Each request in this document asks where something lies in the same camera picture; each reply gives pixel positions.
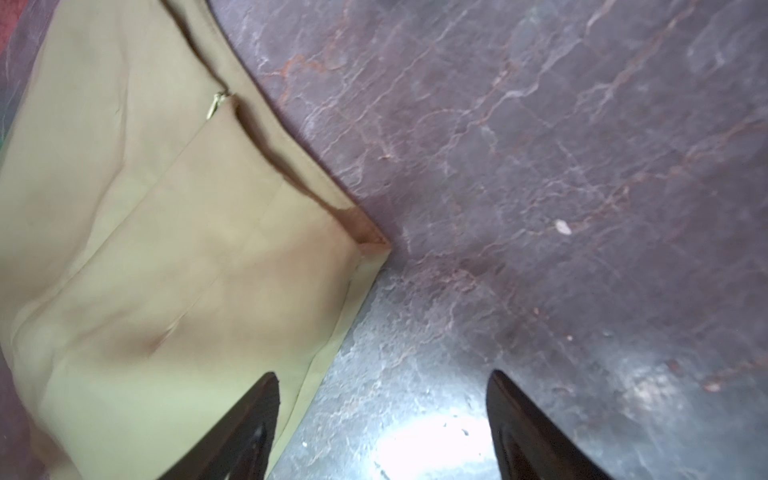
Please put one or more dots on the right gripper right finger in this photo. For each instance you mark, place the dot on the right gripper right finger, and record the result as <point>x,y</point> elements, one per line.
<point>527,444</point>

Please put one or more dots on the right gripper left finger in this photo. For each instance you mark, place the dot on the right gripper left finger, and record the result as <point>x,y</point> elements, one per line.
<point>239,445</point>

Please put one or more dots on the olive green skirt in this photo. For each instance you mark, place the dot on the olive green skirt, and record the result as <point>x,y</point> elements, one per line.
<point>165,243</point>

